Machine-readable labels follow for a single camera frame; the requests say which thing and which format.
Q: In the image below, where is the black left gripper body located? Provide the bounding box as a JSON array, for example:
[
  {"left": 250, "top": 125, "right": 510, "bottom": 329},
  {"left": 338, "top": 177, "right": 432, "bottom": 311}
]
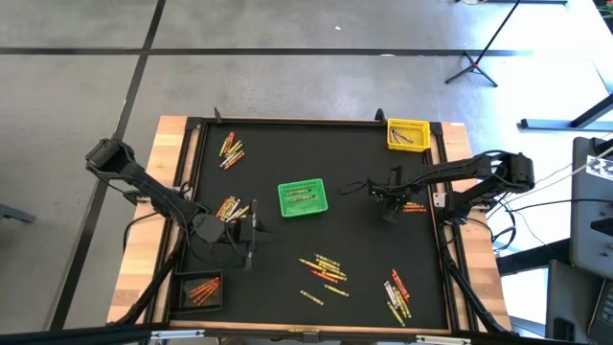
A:
[{"left": 223, "top": 218, "right": 249, "bottom": 247}]

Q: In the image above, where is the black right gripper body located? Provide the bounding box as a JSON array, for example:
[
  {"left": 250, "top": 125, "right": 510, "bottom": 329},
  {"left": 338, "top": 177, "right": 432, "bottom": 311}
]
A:
[{"left": 400, "top": 176, "right": 420, "bottom": 202}]

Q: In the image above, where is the yellow plastic basket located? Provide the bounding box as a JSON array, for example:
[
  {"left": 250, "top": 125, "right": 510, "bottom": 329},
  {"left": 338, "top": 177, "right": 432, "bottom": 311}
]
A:
[{"left": 386, "top": 117, "right": 432, "bottom": 153}]

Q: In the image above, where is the green plastic basket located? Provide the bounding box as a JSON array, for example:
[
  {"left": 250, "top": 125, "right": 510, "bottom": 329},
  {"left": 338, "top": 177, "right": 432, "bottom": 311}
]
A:
[{"left": 277, "top": 178, "right": 329, "bottom": 219}]

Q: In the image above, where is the black plastic tray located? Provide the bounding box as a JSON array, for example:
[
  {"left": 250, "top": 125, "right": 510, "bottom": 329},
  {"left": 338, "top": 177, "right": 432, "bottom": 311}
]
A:
[{"left": 167, "top": 270, "right": 224, "bottom": 315}]

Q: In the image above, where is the black table base leg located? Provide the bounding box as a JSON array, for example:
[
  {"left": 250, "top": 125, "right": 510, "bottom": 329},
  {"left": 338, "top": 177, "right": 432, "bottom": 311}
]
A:
[{"left": 519, "top": 92, "right": 613, "bottom": 132}]

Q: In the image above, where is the black tripod stand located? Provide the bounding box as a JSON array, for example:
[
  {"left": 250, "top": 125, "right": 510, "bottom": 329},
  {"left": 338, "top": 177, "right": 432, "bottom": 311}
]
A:
[{"left": 443, "top": 0, "right": 524, "bottom": 88}]

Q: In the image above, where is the grey cabinet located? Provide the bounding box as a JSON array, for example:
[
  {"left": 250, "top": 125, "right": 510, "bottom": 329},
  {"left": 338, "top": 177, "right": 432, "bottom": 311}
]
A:
[{"left": 568, "top": 135, "right": 613, "bottom": 280}]

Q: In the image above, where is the dark grey computer case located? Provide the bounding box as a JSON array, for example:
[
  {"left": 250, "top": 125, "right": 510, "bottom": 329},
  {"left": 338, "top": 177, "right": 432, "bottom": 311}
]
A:
[{"left": 544, "top": 259, "right": 613, "bottom": 345}]

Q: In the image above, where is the grey floor object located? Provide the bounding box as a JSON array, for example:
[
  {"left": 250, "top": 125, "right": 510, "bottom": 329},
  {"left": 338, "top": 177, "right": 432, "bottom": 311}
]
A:
[{"left": 0, "top": 202, "right": 37, "bottom": 225}]

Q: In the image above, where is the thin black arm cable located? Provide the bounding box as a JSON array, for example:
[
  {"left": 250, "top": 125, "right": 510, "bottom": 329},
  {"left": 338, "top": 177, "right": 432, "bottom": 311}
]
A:
[{"left": 339, "top": 180, "right": 371, "bottom": 196}]

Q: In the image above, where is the black sleeved cable bundle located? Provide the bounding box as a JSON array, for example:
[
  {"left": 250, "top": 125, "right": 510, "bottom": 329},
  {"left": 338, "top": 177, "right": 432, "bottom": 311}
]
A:
[
  {"left": 110, "top": 224, "right": 186, "bottom": 328},
  {"left": 436, "top": 222, "right": 511, "bottom": 335}
]

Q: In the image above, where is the black floor cable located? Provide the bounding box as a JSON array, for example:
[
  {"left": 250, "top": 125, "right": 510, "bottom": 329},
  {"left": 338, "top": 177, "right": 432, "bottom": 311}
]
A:
[{"left": 507, "top": 196, "right": 613, "bottom": 215}]

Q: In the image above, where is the white floor cable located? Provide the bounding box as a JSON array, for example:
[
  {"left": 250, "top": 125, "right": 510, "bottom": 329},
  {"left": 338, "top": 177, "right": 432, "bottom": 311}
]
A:
[{"left": 550, "top": 143, "right": 613, "bottom": 186}]

